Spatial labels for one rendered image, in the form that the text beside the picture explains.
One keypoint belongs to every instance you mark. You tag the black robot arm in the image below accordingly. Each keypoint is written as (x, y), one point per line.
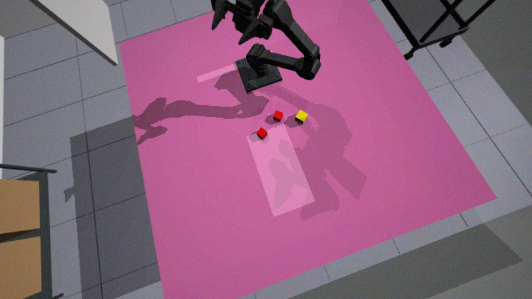
(258, 57)

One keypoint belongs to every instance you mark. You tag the yellow cube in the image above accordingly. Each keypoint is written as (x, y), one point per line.
(301, 117)

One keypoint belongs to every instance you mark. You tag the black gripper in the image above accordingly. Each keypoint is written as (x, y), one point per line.
(260, 27)

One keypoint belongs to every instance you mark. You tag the red cube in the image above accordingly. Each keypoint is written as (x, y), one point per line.
(278, 115)
(261, 133)

